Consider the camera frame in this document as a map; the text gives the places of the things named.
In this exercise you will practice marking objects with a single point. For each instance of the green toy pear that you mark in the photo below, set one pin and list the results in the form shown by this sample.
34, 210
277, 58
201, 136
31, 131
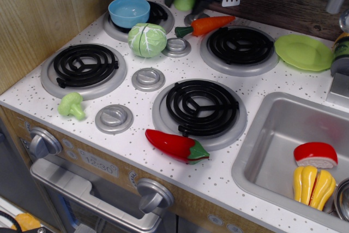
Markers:
184, 5

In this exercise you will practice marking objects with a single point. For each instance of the light blue bowl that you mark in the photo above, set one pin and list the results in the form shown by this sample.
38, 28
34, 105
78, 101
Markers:
127, 13

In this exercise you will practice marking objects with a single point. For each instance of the silver stovetop knob rear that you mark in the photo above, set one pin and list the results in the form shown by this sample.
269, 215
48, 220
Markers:
191, 18

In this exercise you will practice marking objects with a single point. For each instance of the silver stovetop knob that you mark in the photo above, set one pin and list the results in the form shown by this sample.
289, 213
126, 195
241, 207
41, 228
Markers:
191, 18
176, 48
148, 79
114, 119

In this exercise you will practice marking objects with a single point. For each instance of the orange toy carrot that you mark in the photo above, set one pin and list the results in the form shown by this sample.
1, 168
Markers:
203, 26

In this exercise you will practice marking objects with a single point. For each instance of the silver stovetop knob back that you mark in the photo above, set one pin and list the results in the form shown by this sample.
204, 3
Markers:
176, 48

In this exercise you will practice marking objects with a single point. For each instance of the green toy cabbage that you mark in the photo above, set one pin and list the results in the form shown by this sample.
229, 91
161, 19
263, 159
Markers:
147, 39

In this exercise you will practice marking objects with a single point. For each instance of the black back right burner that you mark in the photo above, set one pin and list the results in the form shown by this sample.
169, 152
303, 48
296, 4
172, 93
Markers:
239, 51

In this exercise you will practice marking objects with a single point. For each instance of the silver stovetop knob middle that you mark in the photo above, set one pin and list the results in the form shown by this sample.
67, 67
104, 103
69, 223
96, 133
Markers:
148, 79

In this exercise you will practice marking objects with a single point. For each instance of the black front right burner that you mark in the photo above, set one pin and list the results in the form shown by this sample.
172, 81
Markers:
204, 110

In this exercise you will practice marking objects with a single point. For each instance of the black front left burner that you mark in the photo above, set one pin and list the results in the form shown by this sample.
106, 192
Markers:
92, 70

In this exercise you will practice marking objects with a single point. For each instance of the light green plate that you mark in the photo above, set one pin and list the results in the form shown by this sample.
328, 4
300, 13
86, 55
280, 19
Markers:
304, 52

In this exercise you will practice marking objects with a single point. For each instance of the silver stovetop knob front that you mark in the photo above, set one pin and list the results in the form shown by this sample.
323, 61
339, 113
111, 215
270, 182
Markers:
114, 119

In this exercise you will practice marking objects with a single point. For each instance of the silver faucet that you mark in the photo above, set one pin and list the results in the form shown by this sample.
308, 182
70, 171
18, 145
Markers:
334, 7

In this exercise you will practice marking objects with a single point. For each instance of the red toy chili pepper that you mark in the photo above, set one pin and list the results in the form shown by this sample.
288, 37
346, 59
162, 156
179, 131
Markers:
180, 148

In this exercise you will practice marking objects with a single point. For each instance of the green toy broccoli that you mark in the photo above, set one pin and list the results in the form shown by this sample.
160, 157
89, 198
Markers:
71, 105

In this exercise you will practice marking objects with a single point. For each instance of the yellow green can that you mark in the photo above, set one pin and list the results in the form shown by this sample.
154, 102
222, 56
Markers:
340, 55

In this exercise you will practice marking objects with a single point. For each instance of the silver sink basin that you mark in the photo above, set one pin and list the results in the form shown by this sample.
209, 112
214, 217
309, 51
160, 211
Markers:
265, 163

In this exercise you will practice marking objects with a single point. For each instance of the silver oven knob right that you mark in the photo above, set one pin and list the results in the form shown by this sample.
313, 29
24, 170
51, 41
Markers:
153, 195

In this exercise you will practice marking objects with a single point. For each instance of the silver oven knob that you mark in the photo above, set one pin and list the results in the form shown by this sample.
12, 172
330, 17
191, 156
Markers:
43, 143
153, 195

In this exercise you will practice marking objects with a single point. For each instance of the silver oven knob left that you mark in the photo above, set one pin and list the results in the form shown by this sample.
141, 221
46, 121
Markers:
43, 143

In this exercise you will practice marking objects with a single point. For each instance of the red toy cheese wedge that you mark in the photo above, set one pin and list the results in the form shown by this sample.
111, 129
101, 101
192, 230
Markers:
317, 154

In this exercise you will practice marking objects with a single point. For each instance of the silver pot in sink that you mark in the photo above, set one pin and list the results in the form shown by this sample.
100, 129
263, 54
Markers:
341, 199

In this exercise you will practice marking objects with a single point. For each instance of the orange object bottom left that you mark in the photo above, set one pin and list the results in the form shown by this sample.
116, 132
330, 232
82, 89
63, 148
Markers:
27, 222

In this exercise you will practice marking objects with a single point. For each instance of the silver oven door handle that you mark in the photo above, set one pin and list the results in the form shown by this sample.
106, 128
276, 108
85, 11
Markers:
78, 189

